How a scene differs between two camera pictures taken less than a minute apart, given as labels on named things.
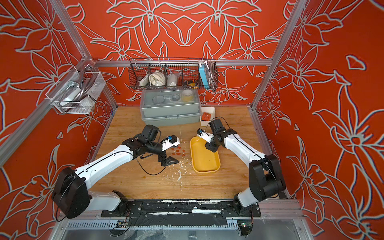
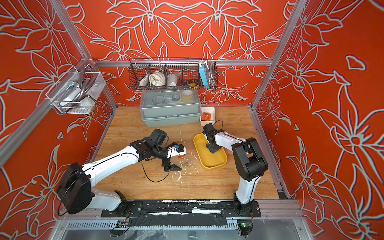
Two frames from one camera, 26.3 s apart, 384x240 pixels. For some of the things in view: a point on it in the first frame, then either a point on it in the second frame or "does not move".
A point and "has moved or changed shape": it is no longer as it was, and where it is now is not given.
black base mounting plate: [184, 209] does not move
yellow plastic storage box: [204, 160] has moved or changed shape
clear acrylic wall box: [72, 93] does not move
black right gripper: [208, 146] does not move
